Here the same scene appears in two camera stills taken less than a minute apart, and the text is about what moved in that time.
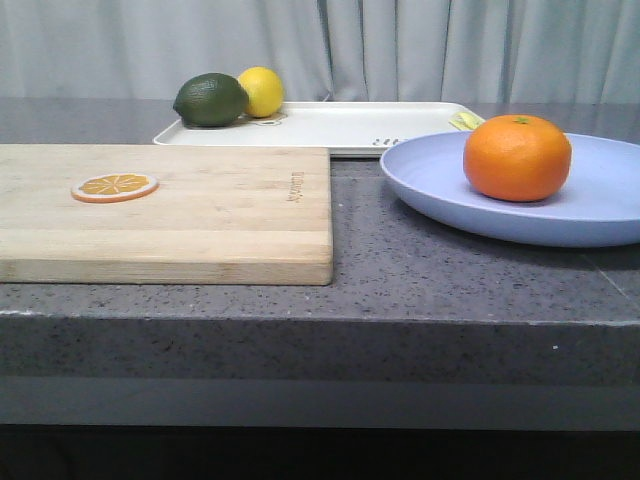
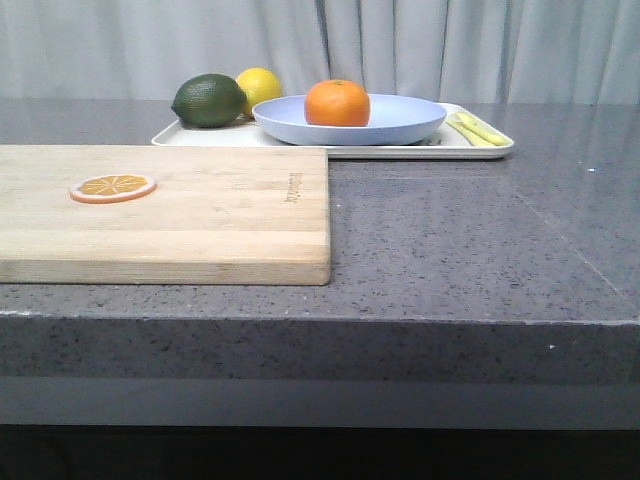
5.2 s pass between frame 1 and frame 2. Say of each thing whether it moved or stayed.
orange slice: stayed
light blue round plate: moved
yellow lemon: stayed
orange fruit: moved
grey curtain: stayed
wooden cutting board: stayed
